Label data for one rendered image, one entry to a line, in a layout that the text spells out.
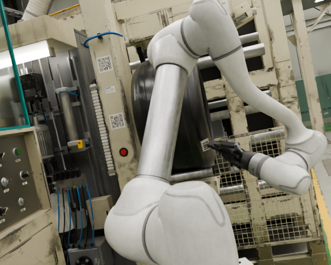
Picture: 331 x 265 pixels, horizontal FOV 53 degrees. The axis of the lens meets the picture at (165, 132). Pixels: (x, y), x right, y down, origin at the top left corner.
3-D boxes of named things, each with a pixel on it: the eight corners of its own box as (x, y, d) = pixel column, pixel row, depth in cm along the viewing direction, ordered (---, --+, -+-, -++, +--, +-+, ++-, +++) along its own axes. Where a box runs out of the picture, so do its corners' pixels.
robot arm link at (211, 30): (249, 38, 104) (215, 52, 114) (226, -17, 99) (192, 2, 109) (231, 53, 95) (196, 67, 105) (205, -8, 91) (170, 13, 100)
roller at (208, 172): (143, 188, 159) (141, 179, 159) (145, 186, 163) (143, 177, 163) (215, 176, 152) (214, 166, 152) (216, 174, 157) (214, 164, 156)
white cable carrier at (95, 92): (109, 175, 171) (89, 84, 168) (112, 173, 176) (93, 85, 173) (117, 174, 170) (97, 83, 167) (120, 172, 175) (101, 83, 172)
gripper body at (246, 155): (246, 160, 121) (227, 151, 128) (249, 176, 126) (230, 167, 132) (259, 149, 124) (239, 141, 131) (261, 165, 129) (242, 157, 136)
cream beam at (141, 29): (128, 44, 188) (123, 18, 187) (140, 51, 212) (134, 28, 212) (236, 17, 176) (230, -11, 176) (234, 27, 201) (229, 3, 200)
